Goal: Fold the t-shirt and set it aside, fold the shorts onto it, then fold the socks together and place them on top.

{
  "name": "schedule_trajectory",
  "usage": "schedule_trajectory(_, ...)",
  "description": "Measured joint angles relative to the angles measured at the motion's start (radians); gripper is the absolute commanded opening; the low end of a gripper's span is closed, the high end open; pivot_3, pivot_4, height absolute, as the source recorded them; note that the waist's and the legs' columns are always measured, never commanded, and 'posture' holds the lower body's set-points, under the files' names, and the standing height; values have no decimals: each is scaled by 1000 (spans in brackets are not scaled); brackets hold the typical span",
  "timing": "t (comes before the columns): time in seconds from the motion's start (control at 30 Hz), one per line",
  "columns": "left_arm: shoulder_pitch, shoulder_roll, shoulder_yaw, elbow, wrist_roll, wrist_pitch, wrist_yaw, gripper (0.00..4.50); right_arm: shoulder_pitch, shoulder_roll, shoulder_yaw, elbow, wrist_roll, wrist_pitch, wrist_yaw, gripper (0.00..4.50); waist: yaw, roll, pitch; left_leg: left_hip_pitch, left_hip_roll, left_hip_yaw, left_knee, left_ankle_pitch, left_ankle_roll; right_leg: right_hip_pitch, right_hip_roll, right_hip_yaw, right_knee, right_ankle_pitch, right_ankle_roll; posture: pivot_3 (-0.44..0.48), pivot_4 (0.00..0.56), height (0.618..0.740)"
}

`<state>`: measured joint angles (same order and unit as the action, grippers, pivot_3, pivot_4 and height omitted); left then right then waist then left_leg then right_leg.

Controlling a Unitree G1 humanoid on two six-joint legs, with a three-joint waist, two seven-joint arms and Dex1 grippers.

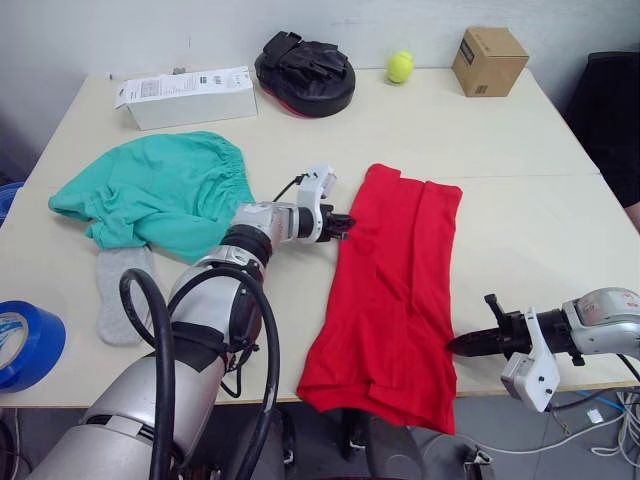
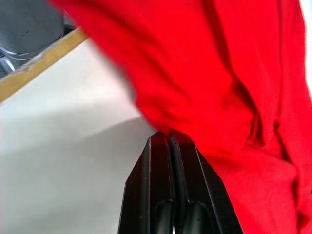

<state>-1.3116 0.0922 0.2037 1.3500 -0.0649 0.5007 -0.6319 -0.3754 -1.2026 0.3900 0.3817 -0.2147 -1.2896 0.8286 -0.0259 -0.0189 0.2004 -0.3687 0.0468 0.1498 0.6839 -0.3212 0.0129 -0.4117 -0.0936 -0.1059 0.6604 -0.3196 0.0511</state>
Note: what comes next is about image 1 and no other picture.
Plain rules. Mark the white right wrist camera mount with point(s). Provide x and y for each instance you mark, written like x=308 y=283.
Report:
x=531 y=372

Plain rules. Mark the red t-shirt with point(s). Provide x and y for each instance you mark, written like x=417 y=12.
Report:
x=400 y=280

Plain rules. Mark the blue ribbed plastic container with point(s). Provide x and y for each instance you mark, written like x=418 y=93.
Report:
x=9 y=200

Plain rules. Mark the grey metal foot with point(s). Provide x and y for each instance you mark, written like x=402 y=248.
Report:
x=477 y=462

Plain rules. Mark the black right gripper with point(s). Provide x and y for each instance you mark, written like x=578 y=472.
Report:
x=514 y=336

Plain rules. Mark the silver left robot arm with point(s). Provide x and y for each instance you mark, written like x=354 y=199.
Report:
x=200 y=310

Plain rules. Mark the black boxing focus pad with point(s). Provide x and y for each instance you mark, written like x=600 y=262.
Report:
x=310 y=85

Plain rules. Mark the white printed cardboard box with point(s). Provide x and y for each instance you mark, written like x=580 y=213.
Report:
x=195 y=102

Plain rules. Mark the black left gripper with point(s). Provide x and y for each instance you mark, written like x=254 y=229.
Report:
x=331 y=225

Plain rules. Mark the blue tape roll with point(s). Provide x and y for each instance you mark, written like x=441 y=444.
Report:
x=42 y=345

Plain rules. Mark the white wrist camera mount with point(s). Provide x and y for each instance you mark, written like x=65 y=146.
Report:
x=313 y=196
x=531 y=372

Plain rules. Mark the person in black clothing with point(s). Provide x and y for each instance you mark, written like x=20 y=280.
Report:
x=607 y=125

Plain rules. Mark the grey sock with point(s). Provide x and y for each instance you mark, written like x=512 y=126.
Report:
x=117 y=300

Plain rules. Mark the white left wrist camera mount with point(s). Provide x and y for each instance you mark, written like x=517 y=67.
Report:
x=313 y=196

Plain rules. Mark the green shorts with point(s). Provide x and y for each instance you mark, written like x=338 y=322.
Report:
x=160 y=190

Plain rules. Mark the dark rounded shape under table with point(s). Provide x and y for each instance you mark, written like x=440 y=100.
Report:
x=390 y=452

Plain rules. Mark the brown cardboard box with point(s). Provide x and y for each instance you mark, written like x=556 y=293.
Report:
x=492 y=70

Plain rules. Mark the yellow tennis ball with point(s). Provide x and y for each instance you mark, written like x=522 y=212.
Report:
x=400 y=66

